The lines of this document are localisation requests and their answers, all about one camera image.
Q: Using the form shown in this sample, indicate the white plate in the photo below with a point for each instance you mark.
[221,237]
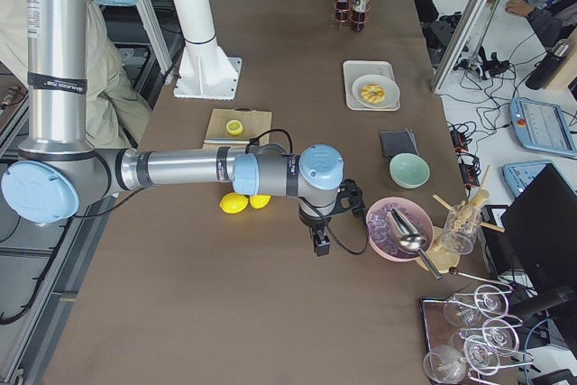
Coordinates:
[392,89]

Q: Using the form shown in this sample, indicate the braided ring pastry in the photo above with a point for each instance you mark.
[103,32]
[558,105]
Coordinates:
[373,93]

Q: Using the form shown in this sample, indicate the steel ice scoop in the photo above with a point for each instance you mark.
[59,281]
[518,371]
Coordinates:
[409,239]

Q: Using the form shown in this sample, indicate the blue teach pendant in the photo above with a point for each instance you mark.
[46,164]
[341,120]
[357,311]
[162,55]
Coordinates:
[541,127]
[519,175]

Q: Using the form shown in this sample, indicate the clear glass mug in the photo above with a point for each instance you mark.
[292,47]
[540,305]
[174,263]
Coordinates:
[460,230]

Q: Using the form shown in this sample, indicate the bamboo cutting board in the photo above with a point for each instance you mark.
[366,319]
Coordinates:
[254,122]

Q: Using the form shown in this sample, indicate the wine glass rack tray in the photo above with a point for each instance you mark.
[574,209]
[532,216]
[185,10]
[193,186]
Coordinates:
[471,336]

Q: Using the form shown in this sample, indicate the copper wire bottle rack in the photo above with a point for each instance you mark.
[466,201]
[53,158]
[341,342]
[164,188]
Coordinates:
[349,13]

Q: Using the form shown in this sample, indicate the upper yellow lemon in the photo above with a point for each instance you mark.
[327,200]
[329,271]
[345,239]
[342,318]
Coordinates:
[259,201]

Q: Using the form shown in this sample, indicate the green ceramic bowl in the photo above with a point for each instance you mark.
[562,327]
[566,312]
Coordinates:
[409,170]

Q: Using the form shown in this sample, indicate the wooden glass drying stand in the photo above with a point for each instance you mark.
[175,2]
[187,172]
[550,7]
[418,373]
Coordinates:
[477,201]

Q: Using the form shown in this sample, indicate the black water bottle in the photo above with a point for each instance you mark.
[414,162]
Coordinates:
[546,68]

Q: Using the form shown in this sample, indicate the grey folded cloth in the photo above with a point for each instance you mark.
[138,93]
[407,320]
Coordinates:
[394,143]

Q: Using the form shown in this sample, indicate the pink bowl with ice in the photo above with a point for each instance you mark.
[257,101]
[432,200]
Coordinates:
[380,235]

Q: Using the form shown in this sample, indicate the aluminium frame post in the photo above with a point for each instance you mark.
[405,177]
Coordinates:
[470,15]

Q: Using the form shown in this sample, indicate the person in beige clothes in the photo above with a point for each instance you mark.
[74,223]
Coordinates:
[117,115]

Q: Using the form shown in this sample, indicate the black monitor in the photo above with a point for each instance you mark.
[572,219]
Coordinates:
[541,227]

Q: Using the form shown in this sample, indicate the cream serving tray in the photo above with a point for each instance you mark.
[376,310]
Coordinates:
[352,69]

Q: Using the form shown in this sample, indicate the half lemon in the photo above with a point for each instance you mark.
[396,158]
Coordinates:
[234,127]

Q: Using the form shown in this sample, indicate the lower yellow lemon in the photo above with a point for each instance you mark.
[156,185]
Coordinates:
[233,203]

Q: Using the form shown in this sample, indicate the middle tea bottle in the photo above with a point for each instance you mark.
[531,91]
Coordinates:
[358,15]

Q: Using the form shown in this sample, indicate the yellow lemon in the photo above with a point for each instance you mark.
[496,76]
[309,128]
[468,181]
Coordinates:
[233,203]
[259,201]

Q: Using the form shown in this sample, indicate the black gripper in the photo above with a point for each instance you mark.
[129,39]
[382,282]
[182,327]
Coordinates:
[313,223]

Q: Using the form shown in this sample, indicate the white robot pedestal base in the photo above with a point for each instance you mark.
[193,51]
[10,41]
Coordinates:
[205,71]

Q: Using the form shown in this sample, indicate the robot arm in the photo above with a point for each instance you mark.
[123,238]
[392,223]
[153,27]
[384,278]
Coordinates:
[59,172]

